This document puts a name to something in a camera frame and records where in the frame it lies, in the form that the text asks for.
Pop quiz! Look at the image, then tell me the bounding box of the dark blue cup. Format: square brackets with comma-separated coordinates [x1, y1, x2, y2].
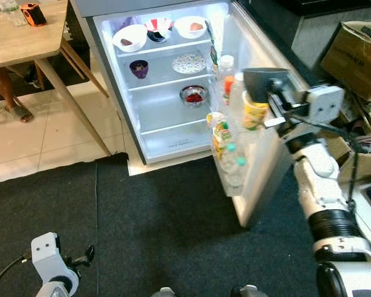
[242, 67, 290, 104]

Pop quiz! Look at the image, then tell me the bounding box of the grey fridge door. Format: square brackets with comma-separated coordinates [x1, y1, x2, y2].
[207, 0, 310, 228]

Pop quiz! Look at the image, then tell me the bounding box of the grey two-door fridge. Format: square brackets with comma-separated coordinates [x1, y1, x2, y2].
[71, 0, 279, 166]

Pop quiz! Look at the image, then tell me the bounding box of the glass fridge shelf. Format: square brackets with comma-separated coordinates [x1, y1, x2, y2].
[139, 116, 214, 137]
[127, 73, 214, 93]
[114, 37, 212, 59]

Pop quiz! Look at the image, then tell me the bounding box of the yellow paper cup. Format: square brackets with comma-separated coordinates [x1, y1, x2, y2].
[242, 92, 270, 131]

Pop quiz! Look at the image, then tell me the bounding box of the clear bottle orange label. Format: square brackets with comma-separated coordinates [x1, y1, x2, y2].
[223, 71, 247, 131]

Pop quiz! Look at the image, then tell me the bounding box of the dark floor mat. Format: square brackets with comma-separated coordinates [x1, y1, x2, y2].
[0, 152, 371, 297]

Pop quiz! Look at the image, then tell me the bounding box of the small clear teal-cap bottle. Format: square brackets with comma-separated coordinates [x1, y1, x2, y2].
[220, 142, 239, 189]
[232, 156, 251, 196]

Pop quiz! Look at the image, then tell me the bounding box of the green yellow juice bottle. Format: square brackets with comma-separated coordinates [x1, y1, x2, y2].
[206, 111, 233, 160]

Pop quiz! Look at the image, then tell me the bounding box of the clear bottle white cap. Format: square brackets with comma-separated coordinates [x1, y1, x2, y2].
[216, 54, 237, 100]

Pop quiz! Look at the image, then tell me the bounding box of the printed tilted cardboard box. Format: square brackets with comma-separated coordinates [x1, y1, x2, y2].
[320, 21, 371, 85]

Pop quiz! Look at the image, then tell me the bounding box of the silver robot left leg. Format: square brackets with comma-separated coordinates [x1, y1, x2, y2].
[150, 286, 176, 297]

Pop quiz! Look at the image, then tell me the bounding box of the silver robot leg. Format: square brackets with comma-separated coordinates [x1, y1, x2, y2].
[150, 286, 176, 297]
[231, 284, 268, 297]

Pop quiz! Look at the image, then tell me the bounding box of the red chopped food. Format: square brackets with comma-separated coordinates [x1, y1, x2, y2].
[185, 91, 205, 103]

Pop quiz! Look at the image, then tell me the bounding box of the steel bowl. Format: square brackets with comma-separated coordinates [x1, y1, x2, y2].
[179, 85, 210, 108]

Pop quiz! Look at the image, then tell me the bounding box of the floral print plate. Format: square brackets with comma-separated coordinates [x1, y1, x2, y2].
[171, 52, 207, 75]

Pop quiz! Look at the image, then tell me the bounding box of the black bowl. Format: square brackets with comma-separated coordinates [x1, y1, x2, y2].
[147, 30, 171, 43]

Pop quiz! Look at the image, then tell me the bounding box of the red white striped bowl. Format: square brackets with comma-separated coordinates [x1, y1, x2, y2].
[143, 17, 174, 35]

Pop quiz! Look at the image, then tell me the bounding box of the purple cup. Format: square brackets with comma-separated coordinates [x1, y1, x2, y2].
[129, 59, 150, 80]

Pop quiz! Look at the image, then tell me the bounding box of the large white bowl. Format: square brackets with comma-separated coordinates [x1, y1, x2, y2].
[113, 24, 148, 53]

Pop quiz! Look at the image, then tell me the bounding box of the silver robot right leg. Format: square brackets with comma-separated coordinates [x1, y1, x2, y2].
[231, 284, 268, 297]

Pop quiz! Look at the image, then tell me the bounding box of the orange black tape measure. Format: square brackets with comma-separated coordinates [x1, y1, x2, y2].
[20, 3, 48, 27]

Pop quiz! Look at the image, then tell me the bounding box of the large clear water bottle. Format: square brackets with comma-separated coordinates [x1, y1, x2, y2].
[0, 0, 27, 27]

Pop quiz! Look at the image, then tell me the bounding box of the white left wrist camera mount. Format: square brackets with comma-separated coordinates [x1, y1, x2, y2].
[30, 232, 64, 280]

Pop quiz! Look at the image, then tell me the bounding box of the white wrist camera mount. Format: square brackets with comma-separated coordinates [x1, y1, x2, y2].
[305, 85, 346, 125]
[30, 232, 64, 280]

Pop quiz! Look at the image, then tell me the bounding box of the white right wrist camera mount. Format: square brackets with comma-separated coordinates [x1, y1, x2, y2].
[305, 85, 346, 125]

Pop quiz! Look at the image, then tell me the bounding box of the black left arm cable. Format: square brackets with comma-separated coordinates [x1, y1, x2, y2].
[0, 255, 33, 297]

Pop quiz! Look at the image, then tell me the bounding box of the pink wire bundle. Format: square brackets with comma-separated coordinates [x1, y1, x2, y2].
[352, 133, 371, 153]

